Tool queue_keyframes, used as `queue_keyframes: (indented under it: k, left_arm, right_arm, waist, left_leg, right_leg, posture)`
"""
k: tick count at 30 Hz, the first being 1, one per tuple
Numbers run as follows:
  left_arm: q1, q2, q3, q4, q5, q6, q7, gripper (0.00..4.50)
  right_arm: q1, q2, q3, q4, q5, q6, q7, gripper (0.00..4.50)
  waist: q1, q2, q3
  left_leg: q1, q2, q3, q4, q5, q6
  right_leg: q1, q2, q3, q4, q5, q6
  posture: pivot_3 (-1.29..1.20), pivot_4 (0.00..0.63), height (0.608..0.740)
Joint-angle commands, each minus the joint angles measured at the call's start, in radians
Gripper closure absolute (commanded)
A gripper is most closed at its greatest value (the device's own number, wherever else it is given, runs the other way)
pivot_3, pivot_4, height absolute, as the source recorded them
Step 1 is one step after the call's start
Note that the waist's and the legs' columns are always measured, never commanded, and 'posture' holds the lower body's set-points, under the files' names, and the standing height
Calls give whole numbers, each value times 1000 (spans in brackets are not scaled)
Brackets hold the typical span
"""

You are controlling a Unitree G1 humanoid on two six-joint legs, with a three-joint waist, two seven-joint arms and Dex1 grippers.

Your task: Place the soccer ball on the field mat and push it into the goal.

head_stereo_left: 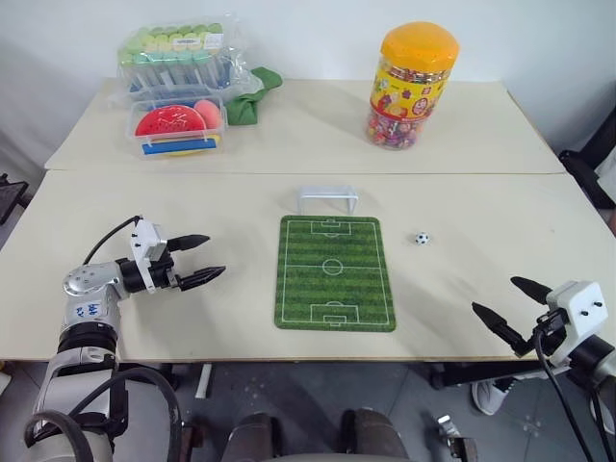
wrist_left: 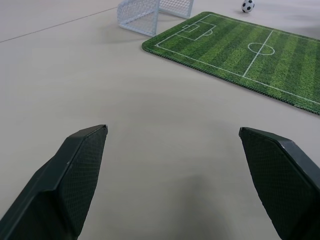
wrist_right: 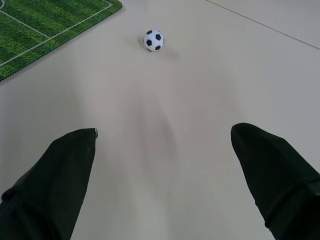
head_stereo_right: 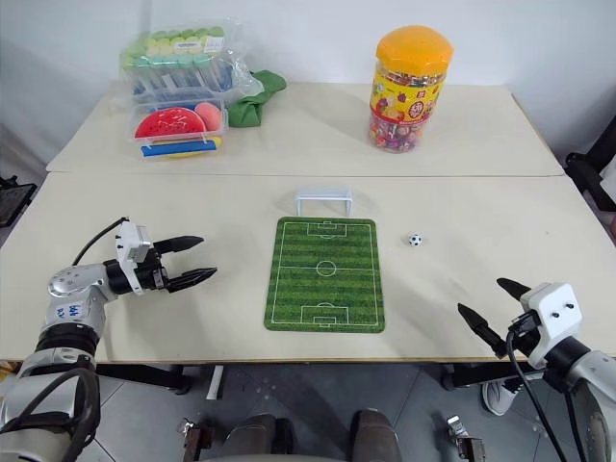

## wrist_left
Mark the small black-white soccer ball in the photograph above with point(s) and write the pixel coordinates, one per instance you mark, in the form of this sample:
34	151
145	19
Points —
248	5

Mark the white mini soccer goal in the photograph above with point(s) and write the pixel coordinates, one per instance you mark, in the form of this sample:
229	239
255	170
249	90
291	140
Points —
142	15

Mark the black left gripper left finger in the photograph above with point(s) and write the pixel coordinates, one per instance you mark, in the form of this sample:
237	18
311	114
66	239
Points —
62	185

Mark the green soccer field mat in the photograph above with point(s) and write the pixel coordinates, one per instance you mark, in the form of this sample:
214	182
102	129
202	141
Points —
240	55

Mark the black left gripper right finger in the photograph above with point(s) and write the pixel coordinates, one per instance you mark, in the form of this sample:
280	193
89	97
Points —
287	185

